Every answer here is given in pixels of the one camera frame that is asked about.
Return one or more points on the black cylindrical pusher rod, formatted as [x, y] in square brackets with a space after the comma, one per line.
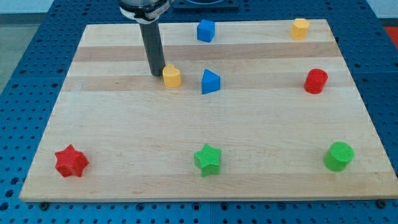
[153, 45]

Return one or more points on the green star block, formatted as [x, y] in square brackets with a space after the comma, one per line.
[208, 160]

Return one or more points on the red star block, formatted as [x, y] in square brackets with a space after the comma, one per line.
[70, 162]

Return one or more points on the blue cube block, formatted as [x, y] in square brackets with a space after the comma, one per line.
[206, 30]

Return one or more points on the blue triangle block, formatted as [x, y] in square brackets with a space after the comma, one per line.
[210, 82]

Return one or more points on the wooden board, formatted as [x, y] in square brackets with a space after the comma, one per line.
[140, 136]

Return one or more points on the yellow hexagon block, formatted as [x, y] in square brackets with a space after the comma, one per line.
[299, 29]

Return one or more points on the red cylinder block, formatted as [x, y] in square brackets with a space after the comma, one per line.
[315, 81]

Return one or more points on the green cylinder block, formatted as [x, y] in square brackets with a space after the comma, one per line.
[338, 156]

